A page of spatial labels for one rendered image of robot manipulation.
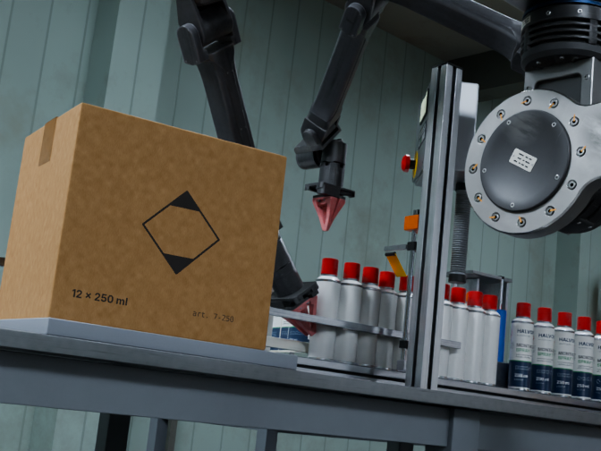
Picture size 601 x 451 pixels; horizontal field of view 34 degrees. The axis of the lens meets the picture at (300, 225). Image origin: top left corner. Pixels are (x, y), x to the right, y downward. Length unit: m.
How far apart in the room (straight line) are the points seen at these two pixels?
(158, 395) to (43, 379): 0.15
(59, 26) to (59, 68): 0.21
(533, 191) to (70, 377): 0.63
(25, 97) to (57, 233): 3.73
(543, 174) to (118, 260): 0.55
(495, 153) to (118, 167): 0.51
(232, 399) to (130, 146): 0.36
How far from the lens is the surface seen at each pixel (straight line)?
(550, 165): 1.31
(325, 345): 1.93
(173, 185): 1.27
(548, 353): 2.39
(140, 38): 5.10
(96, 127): 1.25
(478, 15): 1.82
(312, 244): 5.97
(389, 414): 1.50
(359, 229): 6.27
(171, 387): 1.28
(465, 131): 2.02
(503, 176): 1.35
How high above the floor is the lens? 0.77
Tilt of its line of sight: 11 degrees up
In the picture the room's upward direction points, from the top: 6 degrees clockwise
